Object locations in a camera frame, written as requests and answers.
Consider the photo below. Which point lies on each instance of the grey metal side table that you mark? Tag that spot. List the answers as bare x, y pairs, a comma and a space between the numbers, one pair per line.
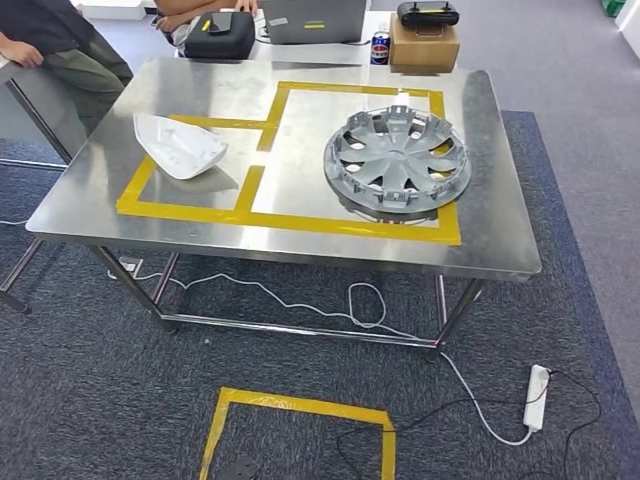
6, 71

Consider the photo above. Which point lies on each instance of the brown cardboard box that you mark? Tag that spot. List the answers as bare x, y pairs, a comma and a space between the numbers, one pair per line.
425, 46

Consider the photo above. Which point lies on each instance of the blue cola can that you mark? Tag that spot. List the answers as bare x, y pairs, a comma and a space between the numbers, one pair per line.
380, 50

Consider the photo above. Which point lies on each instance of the black phone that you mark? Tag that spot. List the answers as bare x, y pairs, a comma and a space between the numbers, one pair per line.
220, 23

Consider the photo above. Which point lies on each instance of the person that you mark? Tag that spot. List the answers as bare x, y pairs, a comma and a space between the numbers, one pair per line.
170, 23
40, 23

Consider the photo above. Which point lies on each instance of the silver plastic wheel hubcap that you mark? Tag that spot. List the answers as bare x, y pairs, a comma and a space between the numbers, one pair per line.
395, 166

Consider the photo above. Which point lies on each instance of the green plastic crate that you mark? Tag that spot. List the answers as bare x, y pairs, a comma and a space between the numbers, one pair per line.
612, 6

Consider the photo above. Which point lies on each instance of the dark grey blue-edged carpet mat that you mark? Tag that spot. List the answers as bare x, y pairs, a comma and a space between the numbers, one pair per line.
100, 397

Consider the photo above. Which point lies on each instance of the grey laptop with stickers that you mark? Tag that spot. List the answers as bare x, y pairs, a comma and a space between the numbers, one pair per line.
340, 20

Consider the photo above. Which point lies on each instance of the white power strip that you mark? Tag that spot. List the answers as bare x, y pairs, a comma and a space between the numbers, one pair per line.
536, 397

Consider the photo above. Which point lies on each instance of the white car mirror cover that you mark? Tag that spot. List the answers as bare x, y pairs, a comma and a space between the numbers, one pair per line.
175, 149

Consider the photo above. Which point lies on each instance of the white desk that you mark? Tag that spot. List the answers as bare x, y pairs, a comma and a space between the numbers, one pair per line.
320, 53

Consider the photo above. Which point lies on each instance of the black zip case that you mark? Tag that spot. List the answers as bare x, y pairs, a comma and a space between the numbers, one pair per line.
220, 45

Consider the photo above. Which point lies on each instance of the black remote controller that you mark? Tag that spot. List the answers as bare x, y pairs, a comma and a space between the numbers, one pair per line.
427, 14

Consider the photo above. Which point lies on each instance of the steel workbench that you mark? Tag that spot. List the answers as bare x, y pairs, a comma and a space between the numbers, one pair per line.
500, 199

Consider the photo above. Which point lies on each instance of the yellow tape workbench marking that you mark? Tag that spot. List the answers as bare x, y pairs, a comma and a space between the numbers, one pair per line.
300, 224

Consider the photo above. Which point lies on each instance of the yellow floor tape square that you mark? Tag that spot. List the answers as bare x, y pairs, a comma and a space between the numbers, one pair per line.
300, 404

